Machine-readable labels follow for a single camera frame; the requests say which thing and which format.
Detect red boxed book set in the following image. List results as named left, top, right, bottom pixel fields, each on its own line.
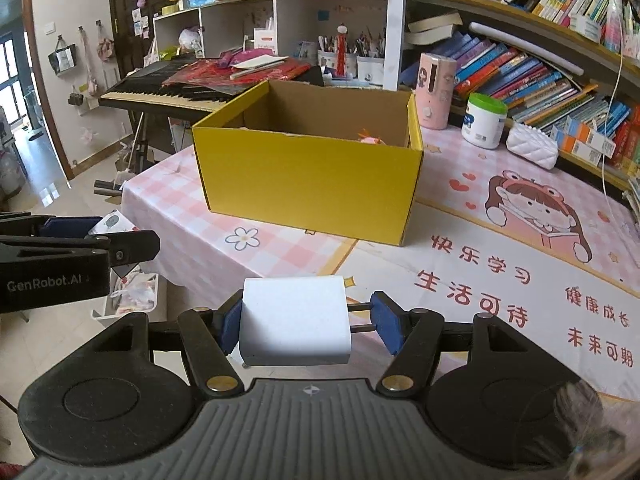
left=612, top=110, right=640, bottom=176

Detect red printed papers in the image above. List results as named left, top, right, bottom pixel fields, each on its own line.
left=162, top=52, right=311, bottom=88

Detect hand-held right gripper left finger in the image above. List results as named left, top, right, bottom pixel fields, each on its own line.
left=95, top=290, right=248, bottom=396

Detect row of leaning books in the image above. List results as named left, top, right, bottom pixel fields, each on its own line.
left=400, top=30, right=633, bottom=151

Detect black keyboard piano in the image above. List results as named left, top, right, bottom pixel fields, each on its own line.
left=97, top=57, right=326, bottom=113

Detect white booklet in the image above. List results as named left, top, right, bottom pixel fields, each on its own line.
left=230, top=52, right=288, bottom=78

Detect white hanging cable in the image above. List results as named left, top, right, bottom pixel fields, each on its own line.
left=600, top=0, right=640, bottom=211

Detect white shelf unit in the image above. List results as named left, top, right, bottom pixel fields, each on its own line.
left=152, top=0, right=406, bottom=96

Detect white paper roll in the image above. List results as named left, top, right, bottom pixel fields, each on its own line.
left=468, top=21, right=585, bottom=77

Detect white canister green lid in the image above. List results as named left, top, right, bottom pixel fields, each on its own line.
left=460, top=92, right=509, bottom=151

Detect hanging pink pouch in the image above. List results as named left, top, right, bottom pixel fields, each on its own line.
left=95, top=20, right=117, bottom=61

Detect white box red label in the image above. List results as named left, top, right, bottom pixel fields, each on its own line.
left=252, top=27, right=277, bottom=56

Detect orange white box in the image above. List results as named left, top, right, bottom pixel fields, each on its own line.
left=565, top=120, right=617, bottom=158
left=550, top=132, right=608, bottom=166

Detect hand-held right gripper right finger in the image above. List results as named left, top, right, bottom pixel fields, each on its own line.
left=369, top=290, right=546, bottom=396

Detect hanging clear tote bag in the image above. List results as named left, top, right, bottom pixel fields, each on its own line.
left=47, top=35, right=78, bottom=77

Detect white floor bin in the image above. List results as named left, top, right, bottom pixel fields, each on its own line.
left=91, top=269, right=168, bottom=322

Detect yellow cardboard box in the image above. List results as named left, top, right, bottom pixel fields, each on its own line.
left=191, top=78, right=425, bottom=248

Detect white quilted pouch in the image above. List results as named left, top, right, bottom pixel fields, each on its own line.
left=506, top=124, right=560, bottom=171

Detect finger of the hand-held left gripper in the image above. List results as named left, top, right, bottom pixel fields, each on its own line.
left=0, top=212, right=104, bottom=238
left=0, top=229, right=162, bottom=267

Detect keyboard stand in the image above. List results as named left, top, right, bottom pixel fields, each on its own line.
left=117, top=110, right=151, bottom=176

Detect white power adapter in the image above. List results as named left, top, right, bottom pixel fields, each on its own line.
left=239, top=275, right=377, bottom=367

